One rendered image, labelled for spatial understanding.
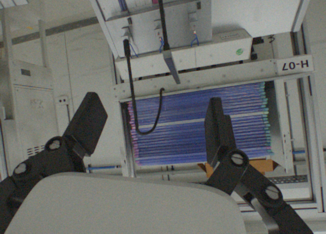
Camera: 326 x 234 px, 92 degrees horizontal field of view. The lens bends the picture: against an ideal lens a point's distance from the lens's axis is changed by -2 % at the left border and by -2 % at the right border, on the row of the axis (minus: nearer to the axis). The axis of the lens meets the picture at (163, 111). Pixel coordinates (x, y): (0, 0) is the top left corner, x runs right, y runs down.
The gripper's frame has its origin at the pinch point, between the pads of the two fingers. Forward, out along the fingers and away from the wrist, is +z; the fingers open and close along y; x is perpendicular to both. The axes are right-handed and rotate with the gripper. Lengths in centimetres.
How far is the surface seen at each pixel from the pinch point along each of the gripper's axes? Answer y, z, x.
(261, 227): 109, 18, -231
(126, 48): -13.0, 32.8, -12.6
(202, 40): 9, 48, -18
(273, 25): 35, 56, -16
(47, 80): -98, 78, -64
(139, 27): -12.1, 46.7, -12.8
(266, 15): 31, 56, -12
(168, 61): -0.5, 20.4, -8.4
